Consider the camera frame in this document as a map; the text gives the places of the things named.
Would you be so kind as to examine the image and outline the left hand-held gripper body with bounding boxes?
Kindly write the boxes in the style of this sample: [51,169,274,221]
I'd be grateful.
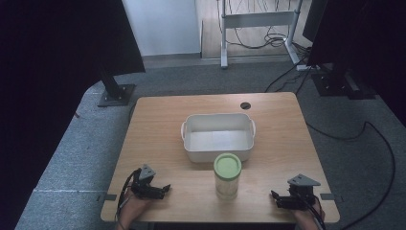
[129,164,163,201]

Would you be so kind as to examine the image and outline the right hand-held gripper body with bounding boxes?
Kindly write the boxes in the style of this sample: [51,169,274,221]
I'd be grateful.
[279,173,322,212]

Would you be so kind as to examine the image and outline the clear jar with green lid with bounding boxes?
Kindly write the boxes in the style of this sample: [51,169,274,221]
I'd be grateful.
[213,152,243,201]

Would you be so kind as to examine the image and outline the white plastic bin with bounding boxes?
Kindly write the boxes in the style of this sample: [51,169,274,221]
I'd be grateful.
[180,112,257,164]

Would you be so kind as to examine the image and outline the person's right hand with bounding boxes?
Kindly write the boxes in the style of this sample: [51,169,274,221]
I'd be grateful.
[292,199,326,226]

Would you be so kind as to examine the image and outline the person's left hand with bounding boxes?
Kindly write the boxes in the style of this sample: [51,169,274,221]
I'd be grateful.
[120,191,154,226]

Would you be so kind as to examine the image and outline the grey tape strip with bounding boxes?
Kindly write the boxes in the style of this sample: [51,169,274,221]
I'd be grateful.
[97,193,118,202]
[319,193,345,203]

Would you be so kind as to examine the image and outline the black metal stand base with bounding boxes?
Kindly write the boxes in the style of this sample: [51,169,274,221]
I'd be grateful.
[310,63,377,101]
[97,66,137,108]

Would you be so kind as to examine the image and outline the black curtain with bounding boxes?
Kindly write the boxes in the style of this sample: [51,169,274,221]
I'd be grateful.
[302,0,406,127]
[0,0,147,230]

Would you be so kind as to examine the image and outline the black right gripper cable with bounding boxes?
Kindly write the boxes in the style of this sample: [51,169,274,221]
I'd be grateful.
[290,188,327,230]

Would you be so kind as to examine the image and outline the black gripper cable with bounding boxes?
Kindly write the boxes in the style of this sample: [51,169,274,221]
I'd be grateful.
[115,168,142,228]
[290,188,327,230]

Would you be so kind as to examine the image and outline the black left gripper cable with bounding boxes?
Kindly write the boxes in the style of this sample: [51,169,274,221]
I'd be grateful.
[115,168,142,228]

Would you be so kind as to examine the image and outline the long black floor cable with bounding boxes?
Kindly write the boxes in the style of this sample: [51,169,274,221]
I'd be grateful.
[305,120,397,230]

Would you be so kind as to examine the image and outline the tangle of black cables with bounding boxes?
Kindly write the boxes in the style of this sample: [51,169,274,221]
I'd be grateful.
[225,0,311,51]

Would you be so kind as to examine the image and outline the white desk frame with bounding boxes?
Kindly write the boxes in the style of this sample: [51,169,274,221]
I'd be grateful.
[218,0,304,70]

